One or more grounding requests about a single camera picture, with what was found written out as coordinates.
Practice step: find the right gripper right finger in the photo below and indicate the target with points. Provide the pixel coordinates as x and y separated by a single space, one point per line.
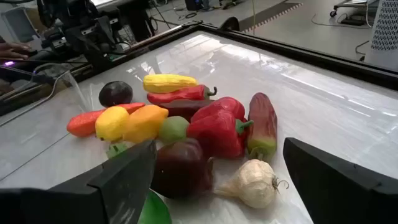
342 193

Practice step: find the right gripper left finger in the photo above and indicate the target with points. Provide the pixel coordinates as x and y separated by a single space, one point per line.
93 199

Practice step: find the green bell pepper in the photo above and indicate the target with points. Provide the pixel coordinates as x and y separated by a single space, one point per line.
155 211

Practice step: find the orange carrot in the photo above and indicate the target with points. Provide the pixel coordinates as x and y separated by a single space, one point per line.
81 124

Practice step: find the yellow lemon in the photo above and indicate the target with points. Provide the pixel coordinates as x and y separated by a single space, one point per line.
112 124

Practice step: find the white garlic bulb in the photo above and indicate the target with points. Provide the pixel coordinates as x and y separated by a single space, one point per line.
253 183

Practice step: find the orange citrus fruit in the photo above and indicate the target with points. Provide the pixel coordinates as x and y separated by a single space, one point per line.
146 123

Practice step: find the dark maroon round fruit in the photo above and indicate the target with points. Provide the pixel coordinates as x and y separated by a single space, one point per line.
182 169

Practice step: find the green lime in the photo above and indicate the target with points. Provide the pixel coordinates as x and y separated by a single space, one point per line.
173 129

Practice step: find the red and green mango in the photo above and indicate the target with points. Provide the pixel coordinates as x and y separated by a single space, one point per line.
262 121

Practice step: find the dark purple round vegetable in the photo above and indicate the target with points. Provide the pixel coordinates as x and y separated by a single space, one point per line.
115 93

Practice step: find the dark purple eggplant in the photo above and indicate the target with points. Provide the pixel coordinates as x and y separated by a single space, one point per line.
183 107

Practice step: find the red bell pepper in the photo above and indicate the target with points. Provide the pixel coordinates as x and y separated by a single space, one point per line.
214 137

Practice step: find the yellow corn cob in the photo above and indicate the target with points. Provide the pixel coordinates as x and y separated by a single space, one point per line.
168 83

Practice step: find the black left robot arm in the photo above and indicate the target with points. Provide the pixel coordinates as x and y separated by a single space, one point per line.
90 34

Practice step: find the clear plastic basket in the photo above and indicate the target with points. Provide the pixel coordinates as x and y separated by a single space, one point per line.
74 90

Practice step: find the person's hand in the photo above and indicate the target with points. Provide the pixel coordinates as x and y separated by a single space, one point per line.
12 50

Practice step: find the black power adapter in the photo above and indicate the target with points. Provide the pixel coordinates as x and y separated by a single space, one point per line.
353 21

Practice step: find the computer monitor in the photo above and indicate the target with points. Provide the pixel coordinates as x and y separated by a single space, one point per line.
18 25

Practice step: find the wheeled cart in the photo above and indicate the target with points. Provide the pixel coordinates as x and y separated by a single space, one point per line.
354 3

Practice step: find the black mat with striped edge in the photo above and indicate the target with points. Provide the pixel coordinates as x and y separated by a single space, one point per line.
264 15

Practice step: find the black table frame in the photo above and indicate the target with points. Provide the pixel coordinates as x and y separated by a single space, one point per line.
311 56

